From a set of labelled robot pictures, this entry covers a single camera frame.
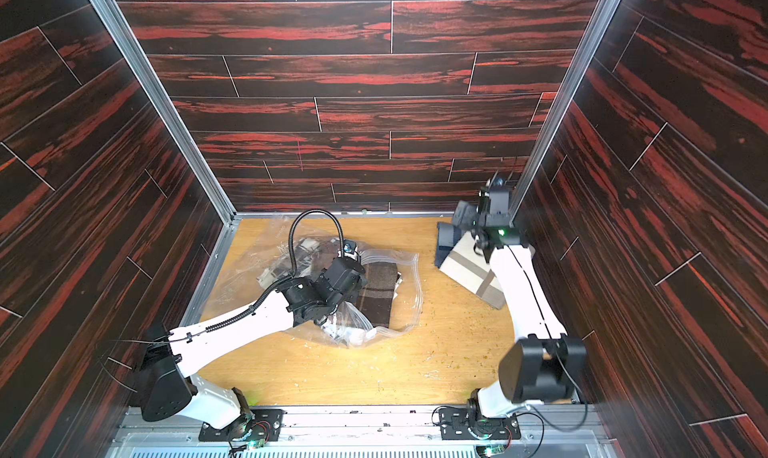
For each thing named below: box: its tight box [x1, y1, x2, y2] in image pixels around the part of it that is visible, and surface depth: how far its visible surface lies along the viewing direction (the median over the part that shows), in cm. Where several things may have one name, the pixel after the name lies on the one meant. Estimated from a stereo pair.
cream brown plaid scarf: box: [258, 237, 338, 286], surface depth 101 cm
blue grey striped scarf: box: [434, 200, 480, 268], surface depth 109 cm
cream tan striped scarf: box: [439, 230, 506, 310], surface depth 100 cm
